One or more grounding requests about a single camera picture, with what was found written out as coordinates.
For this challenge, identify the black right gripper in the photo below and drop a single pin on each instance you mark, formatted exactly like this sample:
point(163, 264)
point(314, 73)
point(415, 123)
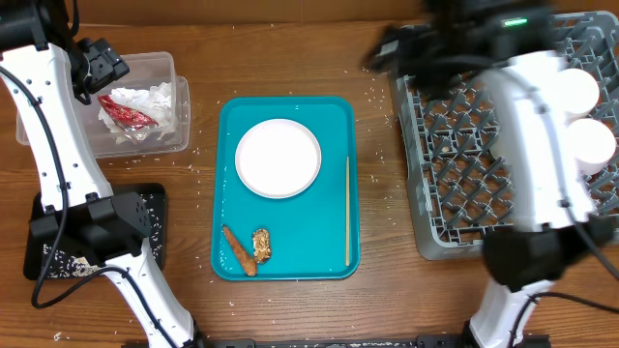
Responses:
point(407, 41)

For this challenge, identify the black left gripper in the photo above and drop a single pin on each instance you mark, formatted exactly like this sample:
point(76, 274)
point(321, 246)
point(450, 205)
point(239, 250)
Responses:
point(108, 64)

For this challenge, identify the red snack wrapper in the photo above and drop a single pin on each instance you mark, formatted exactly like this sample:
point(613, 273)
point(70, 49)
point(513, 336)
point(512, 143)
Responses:
point(126, 118)

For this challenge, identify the wooden chopstick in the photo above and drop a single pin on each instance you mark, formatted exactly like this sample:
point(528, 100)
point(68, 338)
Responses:
point(347, 214)

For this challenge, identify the light green bowl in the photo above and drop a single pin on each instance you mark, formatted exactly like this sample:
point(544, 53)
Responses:
point(578, 93)

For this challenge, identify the large pink plate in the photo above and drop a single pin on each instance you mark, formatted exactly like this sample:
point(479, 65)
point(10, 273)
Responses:
point(278, 158)

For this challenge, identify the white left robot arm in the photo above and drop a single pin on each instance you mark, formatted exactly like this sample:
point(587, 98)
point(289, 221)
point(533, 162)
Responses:
point(46, 70)

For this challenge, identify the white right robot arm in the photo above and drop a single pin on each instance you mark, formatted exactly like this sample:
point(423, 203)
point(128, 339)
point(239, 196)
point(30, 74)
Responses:
point(507, 44)

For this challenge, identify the grey dishwasher rack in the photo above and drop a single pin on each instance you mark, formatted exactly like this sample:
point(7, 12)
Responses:
point(458, 191)

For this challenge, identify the clear plastic bin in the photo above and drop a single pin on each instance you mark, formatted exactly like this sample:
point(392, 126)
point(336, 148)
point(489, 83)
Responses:
point(146, 70)

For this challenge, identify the black plastic tray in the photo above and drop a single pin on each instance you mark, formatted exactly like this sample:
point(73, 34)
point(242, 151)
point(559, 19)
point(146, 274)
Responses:
point(77, 242)

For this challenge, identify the pile of white rice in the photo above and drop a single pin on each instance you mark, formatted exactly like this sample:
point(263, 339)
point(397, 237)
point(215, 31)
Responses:
point(67, 265)

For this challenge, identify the teal plastic tray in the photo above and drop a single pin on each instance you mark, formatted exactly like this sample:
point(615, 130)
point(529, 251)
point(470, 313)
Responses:
point(307, 231)

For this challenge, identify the brown food scrap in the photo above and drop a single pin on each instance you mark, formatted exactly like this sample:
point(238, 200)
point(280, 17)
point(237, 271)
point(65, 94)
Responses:
point(261, 246)

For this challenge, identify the brown sausage piece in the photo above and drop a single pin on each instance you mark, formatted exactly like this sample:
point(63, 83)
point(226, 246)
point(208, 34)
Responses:
point(247, 263)

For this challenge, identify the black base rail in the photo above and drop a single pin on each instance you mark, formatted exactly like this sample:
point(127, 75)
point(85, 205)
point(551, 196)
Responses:
point(422, 341)

